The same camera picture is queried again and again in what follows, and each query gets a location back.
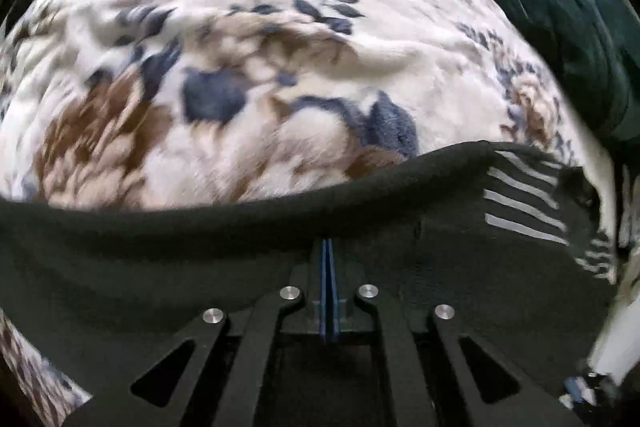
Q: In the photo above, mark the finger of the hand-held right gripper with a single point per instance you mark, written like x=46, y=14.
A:
x=580, y=389

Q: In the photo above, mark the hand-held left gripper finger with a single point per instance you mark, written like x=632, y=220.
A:
x=320, y=287
x=333, y=287

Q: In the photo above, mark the black garment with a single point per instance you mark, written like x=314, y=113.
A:
x=150, y=267

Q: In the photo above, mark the black white striped cloth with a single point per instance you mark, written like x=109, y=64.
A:
x=525, y=202

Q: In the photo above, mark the floral printed blanket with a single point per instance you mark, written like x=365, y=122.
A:
x=260, y=57

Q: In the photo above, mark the dark teal blanket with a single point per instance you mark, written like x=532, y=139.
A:
x=560, y=7

